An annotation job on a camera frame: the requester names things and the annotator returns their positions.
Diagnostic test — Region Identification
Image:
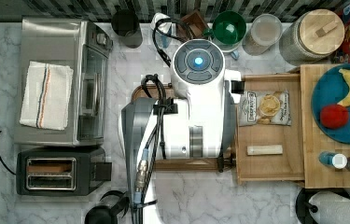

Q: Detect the stick of butter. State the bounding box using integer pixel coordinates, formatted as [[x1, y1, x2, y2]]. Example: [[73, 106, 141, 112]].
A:
[[246, 145, 283, 156]]

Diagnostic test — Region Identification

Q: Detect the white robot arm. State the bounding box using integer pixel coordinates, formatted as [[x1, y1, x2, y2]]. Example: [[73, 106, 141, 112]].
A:
[[119, 39, 244, 224]]

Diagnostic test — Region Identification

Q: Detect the blue bottle white cap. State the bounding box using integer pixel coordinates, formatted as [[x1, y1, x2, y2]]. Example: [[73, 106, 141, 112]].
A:
[[150, 12, 172, 49]]

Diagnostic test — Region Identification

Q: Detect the bag of potato chips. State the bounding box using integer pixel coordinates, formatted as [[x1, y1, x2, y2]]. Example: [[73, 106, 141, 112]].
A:
[[238, 90, 292, 126]]

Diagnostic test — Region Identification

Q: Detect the dark brown wooden box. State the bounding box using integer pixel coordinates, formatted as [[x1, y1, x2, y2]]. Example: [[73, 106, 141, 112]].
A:
[[181, 9, 208, 39]]

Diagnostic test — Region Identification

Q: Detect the green cup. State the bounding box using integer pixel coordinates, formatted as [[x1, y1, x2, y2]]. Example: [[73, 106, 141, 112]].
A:
[[203, 11, 246, 52]]

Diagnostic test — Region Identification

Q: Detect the wooden drawer box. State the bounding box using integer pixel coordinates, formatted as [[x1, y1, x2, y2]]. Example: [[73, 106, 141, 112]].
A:
[[234, 73, 304, 184]]

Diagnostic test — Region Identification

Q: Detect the black cylindrical mug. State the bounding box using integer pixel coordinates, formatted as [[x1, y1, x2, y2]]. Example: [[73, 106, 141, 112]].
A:
[[111, 9, 143, 49]]

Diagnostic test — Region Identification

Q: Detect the clear plastic nut container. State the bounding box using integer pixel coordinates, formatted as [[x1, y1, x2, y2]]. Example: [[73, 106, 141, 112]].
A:
[[243, 14, 283, 56]]

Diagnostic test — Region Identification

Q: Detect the black coffee pot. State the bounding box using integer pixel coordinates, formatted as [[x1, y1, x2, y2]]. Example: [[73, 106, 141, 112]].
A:
[[84, 190, 130, 224]]

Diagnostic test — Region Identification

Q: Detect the silver toaster oven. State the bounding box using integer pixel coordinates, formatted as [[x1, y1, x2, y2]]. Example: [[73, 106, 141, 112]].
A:
[[15, 17, 112, 147]]

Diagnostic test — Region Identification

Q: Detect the white striped dish towel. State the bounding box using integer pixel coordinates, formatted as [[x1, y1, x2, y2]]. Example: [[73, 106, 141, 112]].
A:
[[20, 61, 74, 131]]

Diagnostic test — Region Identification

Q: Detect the black two-slot toaster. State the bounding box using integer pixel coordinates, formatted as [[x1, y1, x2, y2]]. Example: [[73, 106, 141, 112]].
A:
[[16, 146, 112, 197]]

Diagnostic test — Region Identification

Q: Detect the light wooden cutting board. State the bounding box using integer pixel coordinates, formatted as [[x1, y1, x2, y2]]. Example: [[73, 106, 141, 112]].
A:
[[300, 64, 350, 189]]

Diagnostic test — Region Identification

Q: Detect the blue round plate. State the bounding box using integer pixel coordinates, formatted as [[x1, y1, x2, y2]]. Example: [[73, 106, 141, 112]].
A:
[[311, 64, 350, 144]]

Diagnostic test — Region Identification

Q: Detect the glass jar wooden lid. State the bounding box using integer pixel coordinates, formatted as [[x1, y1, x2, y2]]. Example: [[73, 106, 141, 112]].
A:
[[279, 9, 344, 65]]

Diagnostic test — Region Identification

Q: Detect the red plush apple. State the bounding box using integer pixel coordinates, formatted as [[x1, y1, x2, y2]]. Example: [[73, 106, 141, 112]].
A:
[[320, 105, 349, 129]]

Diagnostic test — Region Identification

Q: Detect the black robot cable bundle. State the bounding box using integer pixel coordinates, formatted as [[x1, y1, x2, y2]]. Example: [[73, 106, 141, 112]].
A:
[[133, 17, 195, 224]]

